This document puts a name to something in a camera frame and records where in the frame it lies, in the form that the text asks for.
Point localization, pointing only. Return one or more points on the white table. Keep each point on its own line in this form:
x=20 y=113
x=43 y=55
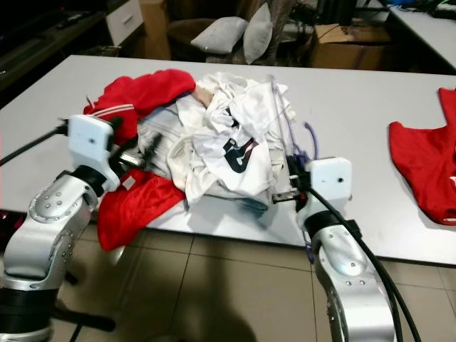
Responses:
x=349 y=92

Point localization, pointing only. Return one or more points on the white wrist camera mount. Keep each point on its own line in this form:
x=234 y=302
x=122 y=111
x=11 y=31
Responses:
x=91 y=142
x=331 y=178

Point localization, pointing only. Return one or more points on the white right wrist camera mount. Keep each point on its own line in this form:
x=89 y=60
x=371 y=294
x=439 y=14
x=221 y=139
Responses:
x=331 y=178

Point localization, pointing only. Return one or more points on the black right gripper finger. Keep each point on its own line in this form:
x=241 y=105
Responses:
x=293 y=161
x=289 y=194

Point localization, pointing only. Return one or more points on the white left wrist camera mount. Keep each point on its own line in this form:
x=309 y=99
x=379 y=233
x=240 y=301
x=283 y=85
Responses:
x=91 y=142

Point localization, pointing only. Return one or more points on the light grey trousers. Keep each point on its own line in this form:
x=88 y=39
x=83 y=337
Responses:
x=162 y=132

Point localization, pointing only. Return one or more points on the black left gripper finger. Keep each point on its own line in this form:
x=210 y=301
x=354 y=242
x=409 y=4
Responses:
x=151 y=148

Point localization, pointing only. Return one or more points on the purple plastic hanger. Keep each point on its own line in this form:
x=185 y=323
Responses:
x=285 y=121

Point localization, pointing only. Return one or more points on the brown chair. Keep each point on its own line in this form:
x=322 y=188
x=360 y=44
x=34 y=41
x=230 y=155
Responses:
x=178 y=35

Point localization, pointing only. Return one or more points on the open cardboard box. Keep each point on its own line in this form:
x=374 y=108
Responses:
x=345 y=46

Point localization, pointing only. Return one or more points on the grey flat pillow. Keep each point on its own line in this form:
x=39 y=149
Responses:
x=219 y=34

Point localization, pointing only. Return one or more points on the red shirt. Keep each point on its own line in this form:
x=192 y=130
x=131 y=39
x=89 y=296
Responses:
x=424 y=164

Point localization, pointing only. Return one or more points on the white printed T-shirt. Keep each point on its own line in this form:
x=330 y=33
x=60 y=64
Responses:
x=221 y=139

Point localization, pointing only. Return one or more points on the red shiny shorts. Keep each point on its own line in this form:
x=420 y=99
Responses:
x=135 y=210

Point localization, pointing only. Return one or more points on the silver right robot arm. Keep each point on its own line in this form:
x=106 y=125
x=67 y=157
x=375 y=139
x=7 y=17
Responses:
x=349 y=271

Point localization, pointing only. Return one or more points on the red jersey white stripes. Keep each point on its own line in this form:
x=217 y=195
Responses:
x=149 y=89

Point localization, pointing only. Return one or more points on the tall cardboard box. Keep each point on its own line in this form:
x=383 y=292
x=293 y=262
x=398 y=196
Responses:
x=155 y=28

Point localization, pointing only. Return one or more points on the peach cloth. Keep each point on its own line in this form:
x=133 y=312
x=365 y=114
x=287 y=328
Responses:
x=206 y=96

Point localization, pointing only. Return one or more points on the grey desk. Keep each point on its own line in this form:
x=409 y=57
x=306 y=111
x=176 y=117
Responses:
x=427 y=28

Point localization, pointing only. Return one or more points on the grey upright pillow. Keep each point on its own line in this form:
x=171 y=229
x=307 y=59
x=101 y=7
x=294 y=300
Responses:
x=258 y=32

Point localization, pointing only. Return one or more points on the dark side desk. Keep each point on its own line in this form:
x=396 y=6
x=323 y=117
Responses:
x=35 y=50

